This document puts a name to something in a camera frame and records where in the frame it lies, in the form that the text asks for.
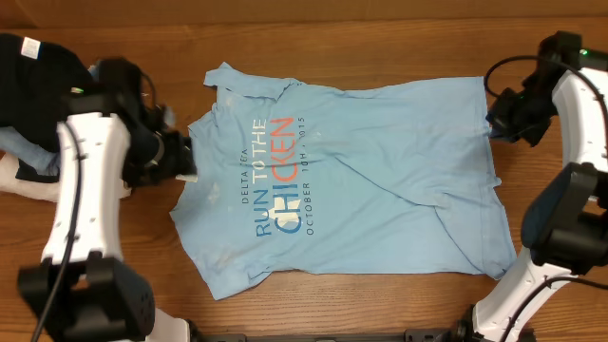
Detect light blue printed t-shirt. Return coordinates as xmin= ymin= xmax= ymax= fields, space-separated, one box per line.
xmin=171 ymin=64 xmax=516 ymax=299

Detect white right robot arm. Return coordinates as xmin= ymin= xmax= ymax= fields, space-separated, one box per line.
xmin=405 ymin=31 xmax=607 ymax=342

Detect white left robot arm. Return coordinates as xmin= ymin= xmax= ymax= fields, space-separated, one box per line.
xmin=17 ymin=58 xmax=201 ymax=341

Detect blue denim jeans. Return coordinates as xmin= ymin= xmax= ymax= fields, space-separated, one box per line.
xmin=0 ymin=61 xmax=101 ymax=177

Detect dark navy folded garment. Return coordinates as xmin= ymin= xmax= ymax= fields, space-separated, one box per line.
xmin=15 ymin=160 xmax=60 ymax=183

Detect beige folded cloth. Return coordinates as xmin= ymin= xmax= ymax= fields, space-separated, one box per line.
xmin=0 ymin=151 xmax=132 ymax=204

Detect black folded garment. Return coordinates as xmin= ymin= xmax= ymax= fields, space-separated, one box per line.
xmin=0 ymin=31 xmax=96 ymax=153

